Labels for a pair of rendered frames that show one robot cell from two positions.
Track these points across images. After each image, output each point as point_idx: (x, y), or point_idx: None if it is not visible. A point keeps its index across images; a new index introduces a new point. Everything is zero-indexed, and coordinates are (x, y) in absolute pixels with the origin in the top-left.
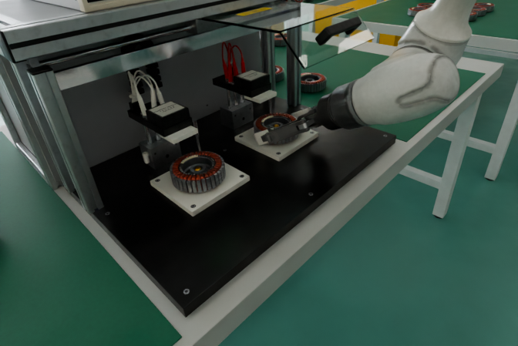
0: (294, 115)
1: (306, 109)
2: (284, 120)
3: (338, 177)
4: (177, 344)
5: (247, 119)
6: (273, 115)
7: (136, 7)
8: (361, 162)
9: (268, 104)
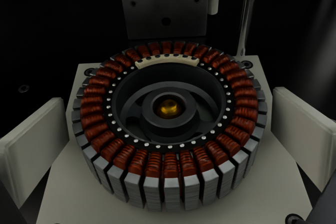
0: (279, 106)
1: (321, 123)
2: (220, 103)
3: None
4: None
5: (179, 28)
6: (195, 62)
7: None
8: None
9: (299, 9)
